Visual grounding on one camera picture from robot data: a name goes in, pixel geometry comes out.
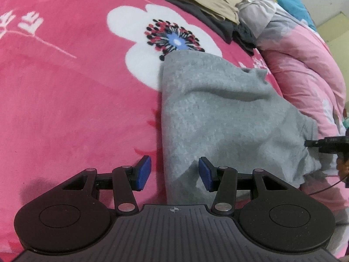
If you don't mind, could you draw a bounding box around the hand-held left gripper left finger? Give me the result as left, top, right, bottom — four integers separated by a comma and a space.
62, 155, 152, 215

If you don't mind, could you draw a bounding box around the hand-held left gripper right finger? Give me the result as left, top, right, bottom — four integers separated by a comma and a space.
198, 157, 297, 215

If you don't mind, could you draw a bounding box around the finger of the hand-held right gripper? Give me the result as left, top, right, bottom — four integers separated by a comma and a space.
304, 136, 349, 154

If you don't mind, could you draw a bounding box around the grey sweatshirt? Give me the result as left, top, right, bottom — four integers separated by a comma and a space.
158, 50, 322, 205

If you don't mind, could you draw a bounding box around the light pink floral quilt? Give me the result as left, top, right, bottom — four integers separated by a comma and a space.
237, 0, 349, 224

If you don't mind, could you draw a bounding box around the pink floral fleece blanket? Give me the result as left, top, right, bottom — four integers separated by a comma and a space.
0, 0, 289, 262

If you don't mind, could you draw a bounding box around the dark grey garment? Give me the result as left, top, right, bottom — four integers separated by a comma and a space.
140, 0, 258, 56

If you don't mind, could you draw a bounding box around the black cable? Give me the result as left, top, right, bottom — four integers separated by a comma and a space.
309, 173, 349, 196

